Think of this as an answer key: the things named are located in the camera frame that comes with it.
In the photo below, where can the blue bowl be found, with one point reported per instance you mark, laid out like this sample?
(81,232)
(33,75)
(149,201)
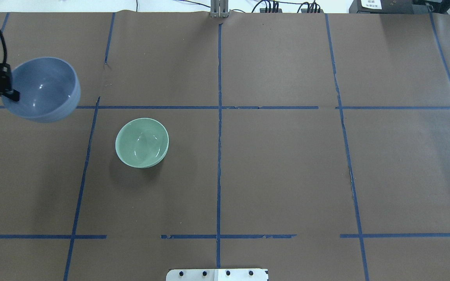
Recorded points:
(49,90)

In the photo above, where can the green bowl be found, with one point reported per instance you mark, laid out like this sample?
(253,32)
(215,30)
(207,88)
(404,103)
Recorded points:
(142,143)

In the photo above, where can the brown paper table cover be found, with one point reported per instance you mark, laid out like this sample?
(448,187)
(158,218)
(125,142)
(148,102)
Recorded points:
(314,146)

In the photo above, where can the black device with label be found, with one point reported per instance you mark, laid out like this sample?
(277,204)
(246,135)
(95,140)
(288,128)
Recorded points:
(381,7)

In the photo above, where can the aluminium frame post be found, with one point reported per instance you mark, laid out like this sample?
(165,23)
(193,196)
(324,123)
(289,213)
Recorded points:
(219,9)

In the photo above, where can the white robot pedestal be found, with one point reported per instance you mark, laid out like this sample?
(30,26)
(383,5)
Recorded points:
(254,274)

